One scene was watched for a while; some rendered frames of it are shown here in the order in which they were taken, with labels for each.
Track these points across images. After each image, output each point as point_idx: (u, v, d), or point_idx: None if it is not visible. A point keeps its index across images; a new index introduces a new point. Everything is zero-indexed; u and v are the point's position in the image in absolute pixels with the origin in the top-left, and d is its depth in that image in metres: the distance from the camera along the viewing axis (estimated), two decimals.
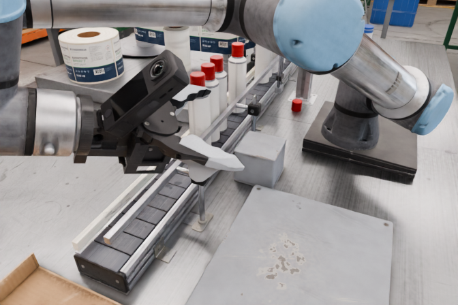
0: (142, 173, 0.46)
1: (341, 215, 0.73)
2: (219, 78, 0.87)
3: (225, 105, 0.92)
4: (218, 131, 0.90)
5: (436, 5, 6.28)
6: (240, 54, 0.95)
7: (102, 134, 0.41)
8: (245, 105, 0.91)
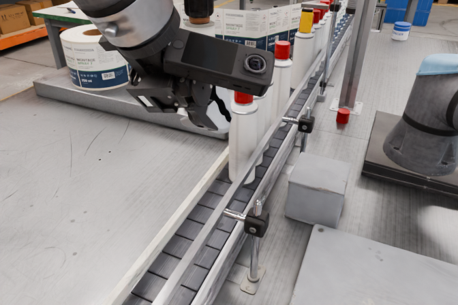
0: (137, 100, 0.42)
1: (438, 271, 0.55)
2: None
3: (269, 120, 0.73)
4: None
5: (448, 4, 6.10)
6: (285, 55, 0.77)
7: (154, 53, 0.36)
8: (294, 118, 0.73)
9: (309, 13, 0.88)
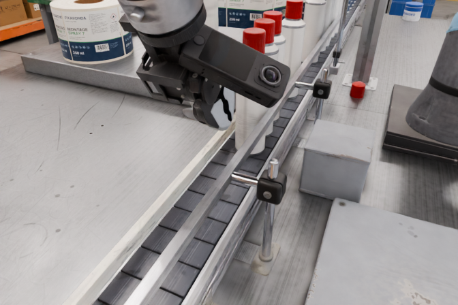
0: (144, 84, 0.42)
1: None
2: (277, 43, 0.60)
3: None
4: (272, 120, 0.63)
5: None
6: (298, 14, 0.69)
7: None
8: (309, 83, 0.65)
9: None
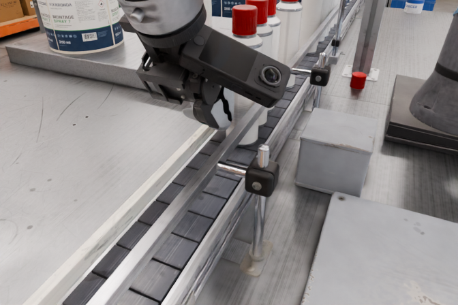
0: (144, 85, 0.42)
1: None
2: (270, 26, 0.56)
3: None
4: (266, 108, 0.59)
5: None
6: None
7: None
8: (305, 69, 0.60)
9: None
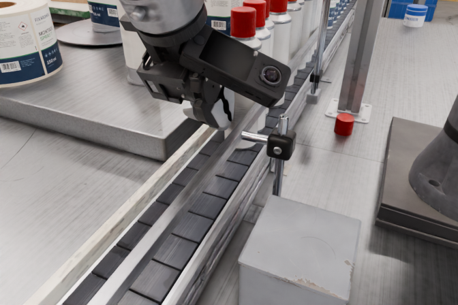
0: (144, 84, 0.42)
1: None
2: (268, 28, 0.54)
3: None
4: (264, 113, 0.57)
5: None
6: (279, 7, 0.57)
7: None
8: (261, 135, 0.43)
9: None
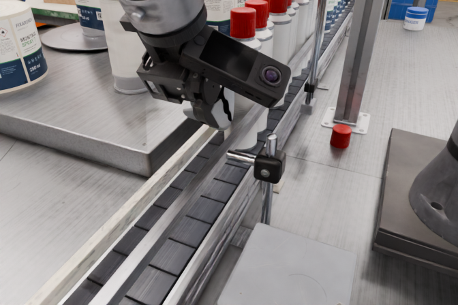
0: (144, 84, 0.42)
1: None
2: (270, 28, 0.54)
3: None
4: (266, 114, 0.57)
5: None
6: (277, 7, 0.57)
7: None
8: (248, 155, 0.39)
9: None
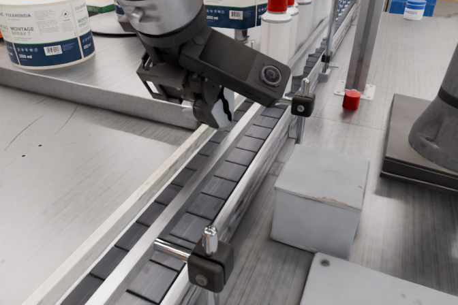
0: (144, 85, 0.42)
1: None
2: (295, 7, 0.67)
3: None
4: (291, 79, 0.70)
5: None
6: None
7: None
8: (286, 97, 0.51)
9: None
